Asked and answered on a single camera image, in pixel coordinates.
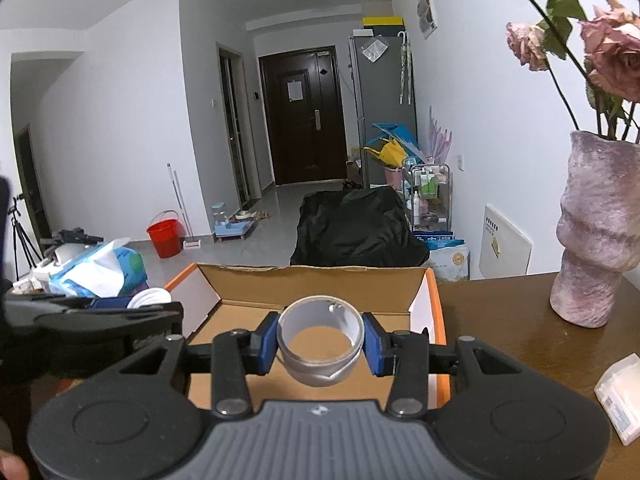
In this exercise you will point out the red bucket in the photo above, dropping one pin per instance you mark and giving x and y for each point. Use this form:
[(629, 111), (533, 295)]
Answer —
[(165, 237)]

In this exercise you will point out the purple wing decoration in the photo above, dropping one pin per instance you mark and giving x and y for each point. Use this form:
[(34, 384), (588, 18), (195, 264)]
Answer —
[(440, 135)]

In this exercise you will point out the clear plastic bag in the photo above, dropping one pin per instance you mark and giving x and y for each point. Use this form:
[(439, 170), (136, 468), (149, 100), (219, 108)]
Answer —
[(374, 50)]

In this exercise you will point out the folded white umbrella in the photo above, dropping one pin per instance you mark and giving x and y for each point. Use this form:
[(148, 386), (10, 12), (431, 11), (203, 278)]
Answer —
[(406, 70)]

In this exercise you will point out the bunch of dried pink roses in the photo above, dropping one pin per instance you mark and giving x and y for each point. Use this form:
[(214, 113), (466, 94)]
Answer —
[(612, 50)]

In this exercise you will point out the blue tissue pack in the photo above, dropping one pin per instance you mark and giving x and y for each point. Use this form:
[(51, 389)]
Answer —
[(100, 270)]

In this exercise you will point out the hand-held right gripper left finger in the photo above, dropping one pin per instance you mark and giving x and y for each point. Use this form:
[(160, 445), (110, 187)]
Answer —
[(266, 345)]

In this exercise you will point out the blue bag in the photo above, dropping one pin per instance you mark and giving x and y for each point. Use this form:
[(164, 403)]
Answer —
[(400, 132)]

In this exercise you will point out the dark wooden door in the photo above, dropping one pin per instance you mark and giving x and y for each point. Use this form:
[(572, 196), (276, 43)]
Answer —
[(305, 125)]

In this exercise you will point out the black tripod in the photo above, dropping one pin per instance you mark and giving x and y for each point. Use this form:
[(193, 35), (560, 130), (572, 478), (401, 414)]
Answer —
[(20, 240)]

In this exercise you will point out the orange-edged cardboard box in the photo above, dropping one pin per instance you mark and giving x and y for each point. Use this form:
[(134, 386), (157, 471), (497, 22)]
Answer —
[(250, 285)]

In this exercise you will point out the translucent white plastic box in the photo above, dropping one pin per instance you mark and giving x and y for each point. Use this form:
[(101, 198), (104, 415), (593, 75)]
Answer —
[(620, 400)]

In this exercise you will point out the pink bucket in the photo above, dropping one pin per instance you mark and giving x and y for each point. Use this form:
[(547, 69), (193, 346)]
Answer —
[(394, 177)]

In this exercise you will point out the black folded device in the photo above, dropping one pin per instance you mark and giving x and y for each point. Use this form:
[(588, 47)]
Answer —
[(75, 236)]

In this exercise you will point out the white paper sheet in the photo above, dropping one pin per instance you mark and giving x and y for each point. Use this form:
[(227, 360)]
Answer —
[(295, 90)]

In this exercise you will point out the black cloth cover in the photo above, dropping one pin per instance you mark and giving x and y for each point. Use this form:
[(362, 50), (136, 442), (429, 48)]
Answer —
[(350, 230)]

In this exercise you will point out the yellow bag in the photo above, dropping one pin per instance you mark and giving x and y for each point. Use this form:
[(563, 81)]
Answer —
[(385, 152)]

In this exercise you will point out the grey tape roll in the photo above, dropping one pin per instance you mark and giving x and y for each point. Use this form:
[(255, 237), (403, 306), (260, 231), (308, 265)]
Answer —
[(325, 375)]

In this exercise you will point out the white mop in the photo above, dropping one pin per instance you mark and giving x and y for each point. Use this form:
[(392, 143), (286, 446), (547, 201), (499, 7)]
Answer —
[(186, 210)]

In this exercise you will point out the wall electrical panel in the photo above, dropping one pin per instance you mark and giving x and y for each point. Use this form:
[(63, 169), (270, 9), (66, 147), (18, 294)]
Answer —
[(428, 12)]

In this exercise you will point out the white ridged plastic jar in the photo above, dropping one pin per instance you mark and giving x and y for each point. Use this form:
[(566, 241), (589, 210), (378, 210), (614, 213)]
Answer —
[(150, 297)]

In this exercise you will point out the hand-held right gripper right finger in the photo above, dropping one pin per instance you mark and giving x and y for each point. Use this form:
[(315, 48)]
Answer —
[(376, 345)]

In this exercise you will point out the person's left hand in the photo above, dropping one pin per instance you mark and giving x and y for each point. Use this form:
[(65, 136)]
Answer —
[(11, 467)]

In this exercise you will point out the metal trolley cart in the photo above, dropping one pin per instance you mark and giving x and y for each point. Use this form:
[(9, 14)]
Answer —
[(430, 195)]

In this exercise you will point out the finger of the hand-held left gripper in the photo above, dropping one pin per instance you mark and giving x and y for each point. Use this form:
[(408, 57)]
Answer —
[(112, 303), (125, 322)]

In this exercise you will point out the grey refrigerator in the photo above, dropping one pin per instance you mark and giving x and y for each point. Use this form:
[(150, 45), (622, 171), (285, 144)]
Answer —
[(380, 110)]

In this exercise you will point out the wall socket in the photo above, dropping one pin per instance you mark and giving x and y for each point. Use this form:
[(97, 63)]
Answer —
[(461, 162)]

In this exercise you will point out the pink textured vase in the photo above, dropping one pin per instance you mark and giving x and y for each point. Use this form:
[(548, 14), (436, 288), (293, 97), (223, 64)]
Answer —
[(595, 240)]

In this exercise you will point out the metal framed glass door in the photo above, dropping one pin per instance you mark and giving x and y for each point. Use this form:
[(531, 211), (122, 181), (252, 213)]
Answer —
[(232, 125)]

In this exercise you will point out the white cylinder container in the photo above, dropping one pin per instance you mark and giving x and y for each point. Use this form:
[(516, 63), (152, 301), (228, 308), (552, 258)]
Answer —
[(70, 255)]

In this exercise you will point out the blue pet water feeder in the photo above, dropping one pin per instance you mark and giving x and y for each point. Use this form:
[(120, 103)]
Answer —
[(227, 225)]

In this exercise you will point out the white flat panel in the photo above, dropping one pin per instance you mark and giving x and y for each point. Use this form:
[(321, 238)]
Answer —
[(505, 245)]

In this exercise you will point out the blue and white sack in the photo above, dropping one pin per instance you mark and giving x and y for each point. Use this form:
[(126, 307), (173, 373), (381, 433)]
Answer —
[(447, 255)]

